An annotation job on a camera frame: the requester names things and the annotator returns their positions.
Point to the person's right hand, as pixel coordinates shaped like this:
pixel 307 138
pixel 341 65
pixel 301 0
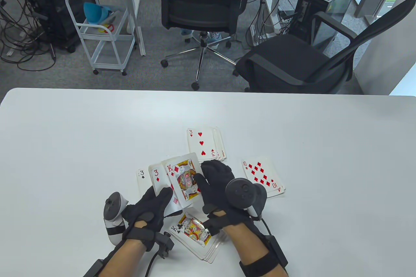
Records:
pixel 214 192

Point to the person's left hand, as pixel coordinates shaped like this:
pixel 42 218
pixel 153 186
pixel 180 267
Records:
pixel 148 217

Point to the king of diamonds playing card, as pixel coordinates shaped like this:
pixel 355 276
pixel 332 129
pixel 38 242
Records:
pixel 185 176

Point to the king of clubs playing card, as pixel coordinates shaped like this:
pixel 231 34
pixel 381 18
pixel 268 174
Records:
pixel 182 234

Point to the pile of heart playing cards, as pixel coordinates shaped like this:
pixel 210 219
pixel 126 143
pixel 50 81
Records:
pixel 222 147

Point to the three of hearts playing card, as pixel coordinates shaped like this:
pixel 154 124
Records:
pixel 208 140

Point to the ten of diamonds playing card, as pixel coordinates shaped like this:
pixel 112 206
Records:
pixel 269 166

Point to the pile of club playing cards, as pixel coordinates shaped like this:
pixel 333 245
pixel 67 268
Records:
pixel 209 257

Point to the pile of diamond playing cards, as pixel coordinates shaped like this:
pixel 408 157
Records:
pixel 282 190

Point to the person's left forearm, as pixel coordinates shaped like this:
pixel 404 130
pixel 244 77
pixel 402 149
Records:
pixel 125 260

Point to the person's right forearm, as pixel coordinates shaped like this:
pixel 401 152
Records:
pixel 250 247

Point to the grey white VR controller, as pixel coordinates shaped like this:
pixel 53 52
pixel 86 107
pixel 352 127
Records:
pixel 242 192
pixel 113 228

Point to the black mesh office chair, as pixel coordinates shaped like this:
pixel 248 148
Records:
pixel 282 59
pixel 195 10

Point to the white power strip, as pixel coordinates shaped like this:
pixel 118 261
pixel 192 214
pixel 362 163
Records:
pixel 283 20

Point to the blue plastic funnel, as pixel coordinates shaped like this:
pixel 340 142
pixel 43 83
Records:
pixel 92 14

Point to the black glass computer tower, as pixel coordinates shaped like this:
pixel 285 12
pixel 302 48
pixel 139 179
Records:
pixel 318 1

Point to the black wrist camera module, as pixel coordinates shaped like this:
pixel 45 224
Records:
pixel 164 244
pixel 214 226

